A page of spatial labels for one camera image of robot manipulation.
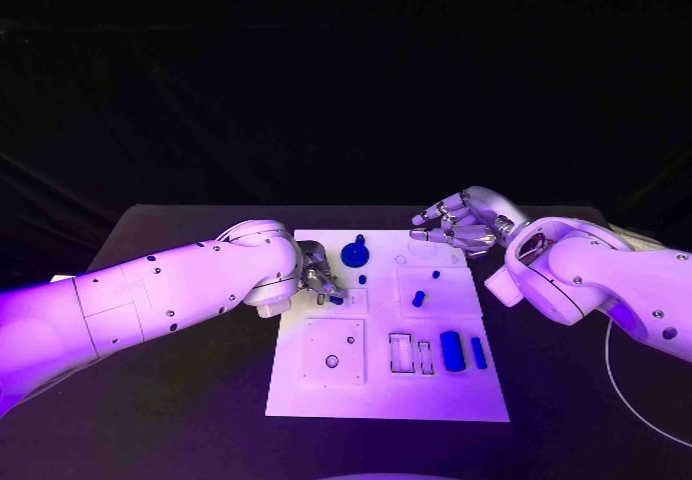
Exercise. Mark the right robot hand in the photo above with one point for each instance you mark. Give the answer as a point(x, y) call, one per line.
point(470, 225)

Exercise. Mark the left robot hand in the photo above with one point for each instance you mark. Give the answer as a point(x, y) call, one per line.
point(315, 272)

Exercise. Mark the blue plug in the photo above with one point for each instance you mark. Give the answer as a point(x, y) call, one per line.
point(336, 300)

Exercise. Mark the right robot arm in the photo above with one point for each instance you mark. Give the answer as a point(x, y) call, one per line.
point(588, 270)

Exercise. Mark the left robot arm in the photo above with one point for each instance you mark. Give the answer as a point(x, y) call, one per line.
point(161, 296)

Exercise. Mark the white task board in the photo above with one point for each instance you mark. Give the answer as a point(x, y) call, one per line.
point(386, 337)

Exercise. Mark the blue gear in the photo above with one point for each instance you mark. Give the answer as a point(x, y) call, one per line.
point(354, 253)

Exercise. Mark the thick blue cylinder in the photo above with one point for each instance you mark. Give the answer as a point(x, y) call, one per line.
point(452, 351)

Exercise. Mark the thin blue cylinder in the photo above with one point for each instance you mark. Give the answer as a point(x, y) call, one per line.
point(478, 353)

